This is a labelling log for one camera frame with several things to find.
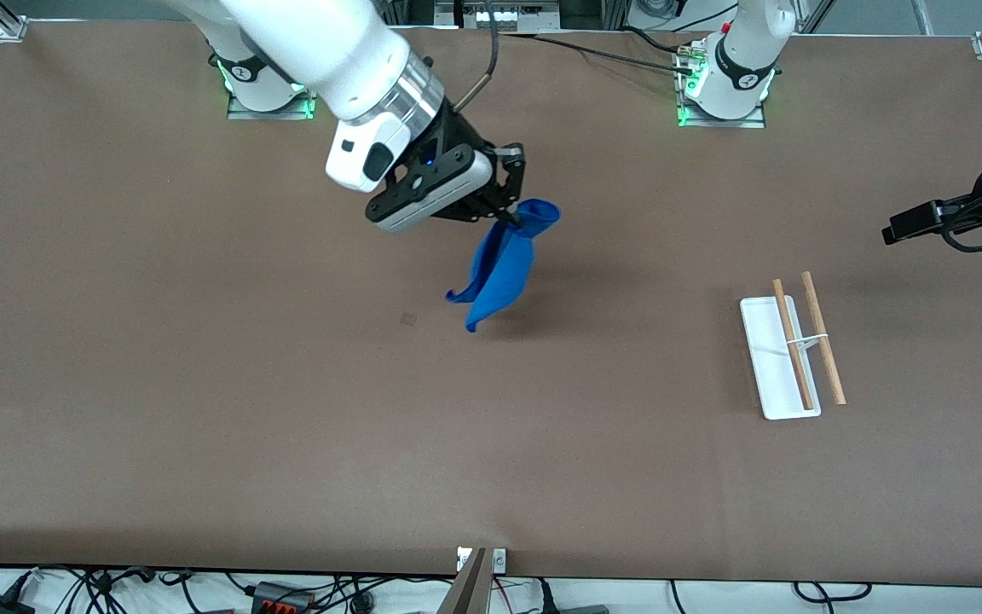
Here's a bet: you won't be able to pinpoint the blue microfibre towel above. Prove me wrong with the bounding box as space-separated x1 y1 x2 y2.
445 198 561 334

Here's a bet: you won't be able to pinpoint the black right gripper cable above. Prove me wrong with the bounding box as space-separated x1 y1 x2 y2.
455 0 502 110

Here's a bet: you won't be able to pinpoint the brown camera post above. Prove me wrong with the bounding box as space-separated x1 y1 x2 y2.
436 548 492 614

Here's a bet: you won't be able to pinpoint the white electrical device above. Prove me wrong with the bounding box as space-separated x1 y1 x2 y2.
433 0 562 33

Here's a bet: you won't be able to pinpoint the long thick black cable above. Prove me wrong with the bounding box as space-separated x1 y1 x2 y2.
500 32 696 78

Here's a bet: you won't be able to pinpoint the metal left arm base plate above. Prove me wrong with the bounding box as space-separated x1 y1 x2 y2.
676 101 767 130

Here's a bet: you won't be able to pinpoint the grey power strip orange switches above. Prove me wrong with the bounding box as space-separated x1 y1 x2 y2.
251 582 315 614

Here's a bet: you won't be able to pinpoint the short black cable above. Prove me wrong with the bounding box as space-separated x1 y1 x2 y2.
623 26 684 54

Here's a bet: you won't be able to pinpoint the tangled black cable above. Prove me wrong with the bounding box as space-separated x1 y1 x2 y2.
56 567 159 614

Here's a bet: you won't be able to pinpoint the white rack with wooden rods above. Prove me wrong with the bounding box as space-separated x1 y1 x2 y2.
740 271 847 420

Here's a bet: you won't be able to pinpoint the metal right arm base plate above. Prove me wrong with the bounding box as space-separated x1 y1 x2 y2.
227 92 318 121

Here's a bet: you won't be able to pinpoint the looped black cable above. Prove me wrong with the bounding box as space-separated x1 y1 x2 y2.
792 582 873 603

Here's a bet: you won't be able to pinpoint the small silver post bracket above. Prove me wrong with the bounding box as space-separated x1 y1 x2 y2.
457 547 508 574

